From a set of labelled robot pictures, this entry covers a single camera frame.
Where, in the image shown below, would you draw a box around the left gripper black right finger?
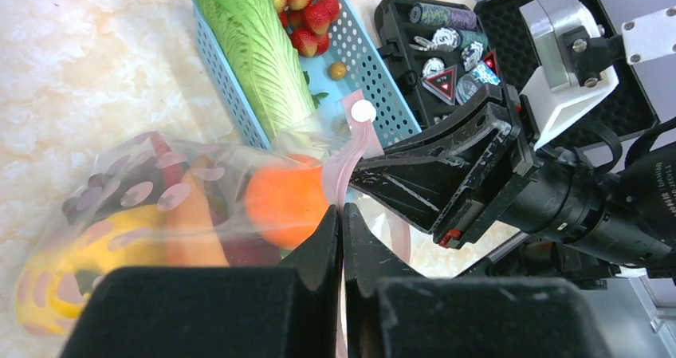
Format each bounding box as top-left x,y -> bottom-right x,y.
343,203 -> 611,357

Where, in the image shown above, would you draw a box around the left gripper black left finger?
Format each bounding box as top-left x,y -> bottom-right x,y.
61,207 -> 341,357

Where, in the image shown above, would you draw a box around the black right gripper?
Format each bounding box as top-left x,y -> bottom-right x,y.
499,119 -> 675,271

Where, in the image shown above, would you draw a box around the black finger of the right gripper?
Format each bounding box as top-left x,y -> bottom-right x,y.
350,84 -> 539,250

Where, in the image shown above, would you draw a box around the dark red toy eggplant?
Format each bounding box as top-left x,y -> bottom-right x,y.
206,183 -> 282,267

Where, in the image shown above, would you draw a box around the clear zip bag pink dots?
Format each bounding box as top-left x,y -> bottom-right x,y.
14,90 -> 383,336

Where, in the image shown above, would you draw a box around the dark red toy grapes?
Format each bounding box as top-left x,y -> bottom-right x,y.
61,132 -> 187,225

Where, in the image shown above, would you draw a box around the black red all-in triangle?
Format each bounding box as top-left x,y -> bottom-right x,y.
422,65 -> 457,105

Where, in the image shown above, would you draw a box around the clear round dealer button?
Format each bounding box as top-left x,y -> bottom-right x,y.
454,73 -> 482,105

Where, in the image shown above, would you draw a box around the light blue chip stack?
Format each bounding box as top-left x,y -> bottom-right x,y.
470,61 -> 501,85

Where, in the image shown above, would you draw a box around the black poker chip case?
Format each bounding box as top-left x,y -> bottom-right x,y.
374,0 -> 658,140

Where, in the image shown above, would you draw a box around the light blue plastic basket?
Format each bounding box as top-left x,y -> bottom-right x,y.
192,0 -> 421,148

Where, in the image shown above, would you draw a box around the small brown toy potato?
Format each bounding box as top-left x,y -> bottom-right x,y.
328,61 -> 348,81

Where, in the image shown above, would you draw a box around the purple chip row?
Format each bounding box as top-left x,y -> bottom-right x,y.
449,8 -> 478,31

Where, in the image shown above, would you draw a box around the blue green chip row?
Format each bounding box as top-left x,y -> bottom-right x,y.
409,3 -> 451,26

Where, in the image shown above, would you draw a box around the green white toy cabbage stalk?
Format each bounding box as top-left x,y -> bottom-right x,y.
197,0 -> 315,140

